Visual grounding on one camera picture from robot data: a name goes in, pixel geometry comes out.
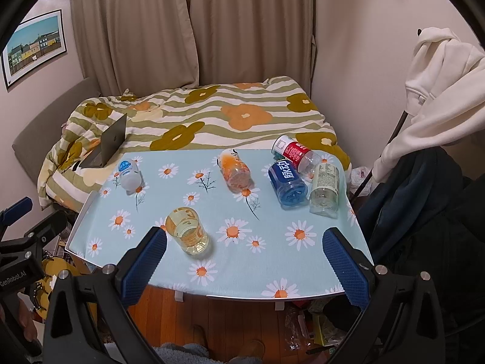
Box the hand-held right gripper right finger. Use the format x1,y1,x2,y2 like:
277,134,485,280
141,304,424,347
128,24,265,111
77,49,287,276
322,227,448,364

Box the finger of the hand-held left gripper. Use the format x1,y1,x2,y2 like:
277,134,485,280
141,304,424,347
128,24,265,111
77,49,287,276
21,210,69,251
0,196,34,236

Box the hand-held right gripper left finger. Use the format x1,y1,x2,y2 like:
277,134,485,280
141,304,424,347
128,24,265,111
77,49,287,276
42,227,168,364

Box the clear yellow cup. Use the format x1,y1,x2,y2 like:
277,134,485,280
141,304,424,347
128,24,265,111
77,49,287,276
165,207,210,255

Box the person's left hand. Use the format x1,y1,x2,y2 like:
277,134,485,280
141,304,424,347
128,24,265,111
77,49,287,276
0,298,38,334

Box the yellow bag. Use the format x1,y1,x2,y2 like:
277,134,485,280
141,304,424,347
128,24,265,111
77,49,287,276
36,254,92,305

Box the pile of plastic wrappers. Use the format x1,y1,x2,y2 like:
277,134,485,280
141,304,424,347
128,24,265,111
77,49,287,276
284,298,354,354

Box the clear bottle white label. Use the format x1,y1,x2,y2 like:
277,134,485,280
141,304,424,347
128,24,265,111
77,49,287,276
309,162,340,218

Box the small white bottle blue label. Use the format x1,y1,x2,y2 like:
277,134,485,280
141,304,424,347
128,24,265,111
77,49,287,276
114,158,144,196

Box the daisy print tablecloth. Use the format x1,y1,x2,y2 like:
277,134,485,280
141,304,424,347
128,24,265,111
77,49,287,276
66,148,374,298

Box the white plastic bag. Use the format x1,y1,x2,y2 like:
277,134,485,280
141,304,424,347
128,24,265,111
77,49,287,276
346,166,376,196

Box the grey fuzzy trousers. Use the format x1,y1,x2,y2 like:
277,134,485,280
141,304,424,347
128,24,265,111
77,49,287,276
152,343,211,364

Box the dark jacket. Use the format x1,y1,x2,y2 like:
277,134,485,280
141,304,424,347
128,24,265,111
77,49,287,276
356,147,485,349

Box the blue drink bottle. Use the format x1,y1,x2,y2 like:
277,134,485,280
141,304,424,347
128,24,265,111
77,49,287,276
268,160,308,208

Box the grey laptop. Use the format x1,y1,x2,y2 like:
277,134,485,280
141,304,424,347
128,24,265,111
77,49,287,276
78,113,128,169

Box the brown slipper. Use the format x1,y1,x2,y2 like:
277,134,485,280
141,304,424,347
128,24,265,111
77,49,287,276
242,340,266,364

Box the red label water bottle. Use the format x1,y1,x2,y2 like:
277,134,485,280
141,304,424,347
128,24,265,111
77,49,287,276
271,135,323,173

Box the orange drink bottle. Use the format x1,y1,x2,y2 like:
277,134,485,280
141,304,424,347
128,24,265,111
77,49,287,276
219,149,255,193

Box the black coat stand pole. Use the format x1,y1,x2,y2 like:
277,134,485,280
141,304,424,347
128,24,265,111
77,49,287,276
349,110,407,202

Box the striped floral blanket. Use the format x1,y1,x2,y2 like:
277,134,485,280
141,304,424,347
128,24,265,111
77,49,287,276
38,76,353,213

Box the white hoodie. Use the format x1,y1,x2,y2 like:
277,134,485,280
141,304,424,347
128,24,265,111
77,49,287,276
373,26,485,185

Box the beige curtain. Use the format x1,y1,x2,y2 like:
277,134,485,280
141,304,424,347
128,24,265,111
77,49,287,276
70,0,200,97
189,0,317,95

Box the wall poster of houses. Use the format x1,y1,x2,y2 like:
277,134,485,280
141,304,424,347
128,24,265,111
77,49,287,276
2,9,68,92

